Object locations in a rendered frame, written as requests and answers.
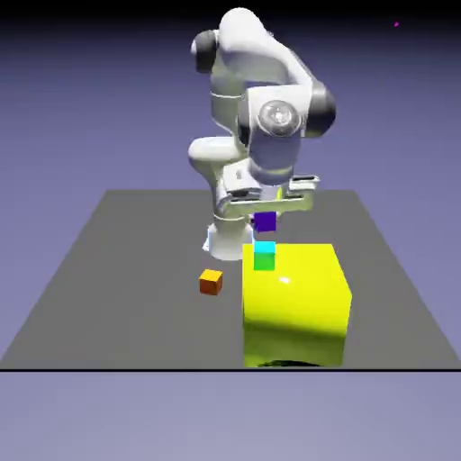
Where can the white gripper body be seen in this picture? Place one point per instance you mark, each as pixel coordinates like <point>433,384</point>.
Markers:
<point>288,204</point>

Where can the small purple cube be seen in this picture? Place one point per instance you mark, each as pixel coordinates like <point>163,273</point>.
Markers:
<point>265,222</point>

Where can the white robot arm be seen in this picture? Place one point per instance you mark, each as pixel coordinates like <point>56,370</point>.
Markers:
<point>252,65</point>

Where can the small green cube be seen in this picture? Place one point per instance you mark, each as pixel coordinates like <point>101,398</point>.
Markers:
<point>264,260</point>

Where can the small orange cube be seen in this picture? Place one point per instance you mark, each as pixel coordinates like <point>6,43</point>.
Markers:
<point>210,283</point>

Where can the large yellow box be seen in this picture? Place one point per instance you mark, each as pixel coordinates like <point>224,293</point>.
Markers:
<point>299,306</point>

